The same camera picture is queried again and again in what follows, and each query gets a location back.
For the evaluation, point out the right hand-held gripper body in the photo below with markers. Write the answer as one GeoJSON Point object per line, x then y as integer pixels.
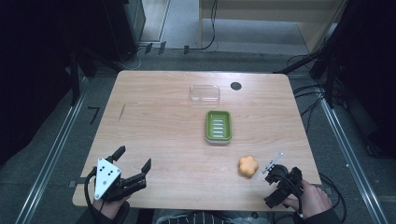
{"type": "Point", "coordinates": [285, 183]}

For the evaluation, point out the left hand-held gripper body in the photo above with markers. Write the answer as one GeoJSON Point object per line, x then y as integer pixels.
{"type": "Point", "coordinates": [107, 179]}

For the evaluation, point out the person's left hand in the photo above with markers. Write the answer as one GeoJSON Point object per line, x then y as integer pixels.
{"type": "Point", "coordinates": [109, 207]}

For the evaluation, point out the person's right hand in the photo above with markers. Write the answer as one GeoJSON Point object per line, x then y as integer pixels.
{"type": "Point", "coordinates": [314, 200]}

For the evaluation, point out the person's left sleeve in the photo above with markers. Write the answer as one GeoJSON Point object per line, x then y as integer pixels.
{"type": "Point", "coordinates": [120, 215]}

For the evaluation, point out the person's sleeve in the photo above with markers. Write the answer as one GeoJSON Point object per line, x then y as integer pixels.
{"type": "Point", "coordinates": [120, 215]}
{"type": "Point", "coordinates": [323, 217]}

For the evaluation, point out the orange bread roll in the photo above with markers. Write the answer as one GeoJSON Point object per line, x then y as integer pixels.
{"type": "Point", "coordinates": [248, 166]}

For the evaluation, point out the person's right sleeve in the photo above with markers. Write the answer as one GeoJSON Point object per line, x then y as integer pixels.
{"type": "Point", "coordinates": [323, 217]}

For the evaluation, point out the person's striped clothing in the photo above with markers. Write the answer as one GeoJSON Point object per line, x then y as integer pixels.
{"type": "Point", "coordinates": [193, 218]}

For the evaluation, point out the green soap dish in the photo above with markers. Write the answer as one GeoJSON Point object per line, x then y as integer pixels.
{"type": "Point", "coordinates": [218, 127]}

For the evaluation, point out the black stand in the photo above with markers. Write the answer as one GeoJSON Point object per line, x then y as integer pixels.
{"type": "Point", "coordinates": [327, 62]}
{"type": "Point", "coordinates": [76, 74]}

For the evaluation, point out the clear plastic container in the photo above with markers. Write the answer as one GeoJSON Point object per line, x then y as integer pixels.
{"type": "Point", "coordinates": [205, 93]}

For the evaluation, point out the black table grommet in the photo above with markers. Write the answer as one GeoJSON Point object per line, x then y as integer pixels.
{"type": "Point", "coordinates": [236, 86]}

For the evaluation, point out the dark cabinet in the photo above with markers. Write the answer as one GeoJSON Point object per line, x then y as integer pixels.
{"type": "Point", "coordinates": [124, 25]}

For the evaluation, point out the light wooden furniture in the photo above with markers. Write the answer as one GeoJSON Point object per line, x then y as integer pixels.
{"type": "Point", "coordinates": [280, 9]}

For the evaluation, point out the metal floor rail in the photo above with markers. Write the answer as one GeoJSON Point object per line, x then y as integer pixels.
{"type": "Point", "coordinates": [351, 161]}
{"type": "Point", "coordinates": [49, 161]}

